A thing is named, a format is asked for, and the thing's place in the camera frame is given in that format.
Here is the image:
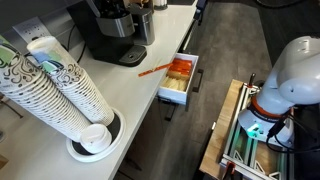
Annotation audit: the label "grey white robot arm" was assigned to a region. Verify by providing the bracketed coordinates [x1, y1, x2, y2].
[238, 36, 320, 141]

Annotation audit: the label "orange chopstick packet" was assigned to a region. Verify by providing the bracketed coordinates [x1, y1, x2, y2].
[138, 63, 173, 77]

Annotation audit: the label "white round cup holder ring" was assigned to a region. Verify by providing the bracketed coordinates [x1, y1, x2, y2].
[65, 107, 127, 164]

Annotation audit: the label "stack of paper cups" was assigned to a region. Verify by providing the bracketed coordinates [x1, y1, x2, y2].
[27, 36, 114, 126]
[0, 37, 90, 142]

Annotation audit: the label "right stack of paper cups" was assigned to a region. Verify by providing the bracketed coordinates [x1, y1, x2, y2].
[27, 36, 114, 126]

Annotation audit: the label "black coffee machine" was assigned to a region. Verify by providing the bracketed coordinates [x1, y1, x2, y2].
[67, 0, 147, 67]

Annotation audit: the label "white plastic cup lid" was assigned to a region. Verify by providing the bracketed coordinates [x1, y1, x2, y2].
[80, 124, 112, 154]

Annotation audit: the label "silver metal canister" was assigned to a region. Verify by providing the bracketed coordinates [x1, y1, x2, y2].
[128, 4, 155, 45]

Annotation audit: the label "orange chopstick packets pile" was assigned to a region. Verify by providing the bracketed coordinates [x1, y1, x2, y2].
[169, 58, 192, 75]

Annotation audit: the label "white chopstick packets pile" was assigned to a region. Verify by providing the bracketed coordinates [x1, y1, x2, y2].
[161, 76, 187, 91]

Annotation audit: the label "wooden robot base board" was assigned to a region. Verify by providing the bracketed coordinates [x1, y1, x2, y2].
[199, 80, 243, 180]

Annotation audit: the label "white open drawer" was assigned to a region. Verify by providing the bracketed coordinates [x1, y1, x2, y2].
[157, 53, 199, 105]

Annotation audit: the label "black drawer handle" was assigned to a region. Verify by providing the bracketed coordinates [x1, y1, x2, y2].
[192, 69, 204, 93]

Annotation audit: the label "left stack of paper cups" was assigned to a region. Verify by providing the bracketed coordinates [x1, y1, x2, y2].
[0, 37, 90, 142]

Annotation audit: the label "aluminium frame rails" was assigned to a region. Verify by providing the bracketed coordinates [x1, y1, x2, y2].
[220, 83, 294, 180]

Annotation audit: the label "white wall power outlet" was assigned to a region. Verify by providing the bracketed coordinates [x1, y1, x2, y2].
[13, 17, 50, 43]

